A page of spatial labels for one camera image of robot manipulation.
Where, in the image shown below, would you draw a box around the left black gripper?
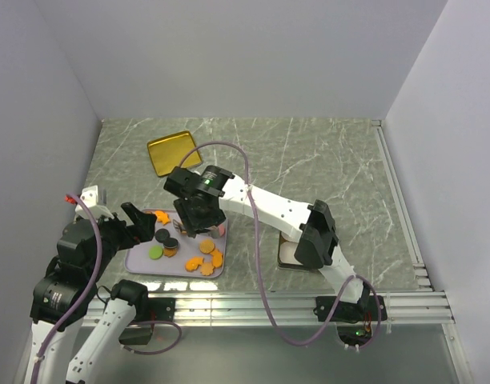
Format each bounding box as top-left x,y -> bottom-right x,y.
87,200 -> 156,278

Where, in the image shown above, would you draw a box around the black white sandwich cookie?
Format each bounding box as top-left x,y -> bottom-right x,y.
163,238 -> 179,250

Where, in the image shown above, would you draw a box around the metal tongs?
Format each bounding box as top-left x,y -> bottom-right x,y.
172,220 -> 188,236

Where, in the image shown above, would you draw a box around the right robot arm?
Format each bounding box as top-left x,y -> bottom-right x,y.
164,166 -> 370,323

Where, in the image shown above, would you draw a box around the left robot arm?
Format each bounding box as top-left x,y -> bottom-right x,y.
25,202 -> 156,383

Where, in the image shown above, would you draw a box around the orange fish cookie top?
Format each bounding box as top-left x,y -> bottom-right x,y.
154,210 -> 171,226

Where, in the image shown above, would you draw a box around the orange fish cookie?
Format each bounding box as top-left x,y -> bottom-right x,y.
154,210 -> 171,226
185,257 -> 204,272
211,249 -> 223,268

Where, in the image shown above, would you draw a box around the black sandwich cookie left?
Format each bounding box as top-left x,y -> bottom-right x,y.
155,228 -> 170,243

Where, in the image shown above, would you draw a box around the green macaron left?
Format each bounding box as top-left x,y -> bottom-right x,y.
148,246 -> 163,260

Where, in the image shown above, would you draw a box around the lilac plastic tray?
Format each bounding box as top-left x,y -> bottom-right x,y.
124,209 -> 228,279

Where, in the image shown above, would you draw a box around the gold tin lid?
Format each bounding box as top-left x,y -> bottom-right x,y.
147,130 -> 196,177

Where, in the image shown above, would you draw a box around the round waffle cookie lower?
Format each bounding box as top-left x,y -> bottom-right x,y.
199,239 -> 215,254

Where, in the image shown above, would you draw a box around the orange fish cookie bottom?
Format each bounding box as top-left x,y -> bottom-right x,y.
185,257 -> 204,272

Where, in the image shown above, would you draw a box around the orange fish cookie right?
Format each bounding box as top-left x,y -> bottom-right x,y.
211,249 -> 223,268

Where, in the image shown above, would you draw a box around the orange leaf cookie bottom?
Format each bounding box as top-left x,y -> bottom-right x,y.
200,262 -> 215,276

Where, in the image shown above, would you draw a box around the gold cookie tin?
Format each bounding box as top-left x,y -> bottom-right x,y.
277,234 -> 323,270

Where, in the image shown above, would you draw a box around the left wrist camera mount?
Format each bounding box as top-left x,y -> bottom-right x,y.
65,185 -> 112,220

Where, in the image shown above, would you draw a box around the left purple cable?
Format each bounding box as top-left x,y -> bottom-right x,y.
28,194 -> 106,384

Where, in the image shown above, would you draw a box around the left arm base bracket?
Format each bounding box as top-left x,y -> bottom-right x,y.
119,297 -> 175,346

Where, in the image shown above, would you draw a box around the aluminium rail frame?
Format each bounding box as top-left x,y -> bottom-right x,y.
20,119 -> 470,384

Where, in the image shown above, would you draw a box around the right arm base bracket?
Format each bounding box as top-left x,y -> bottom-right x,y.
330,296 -> 388,350

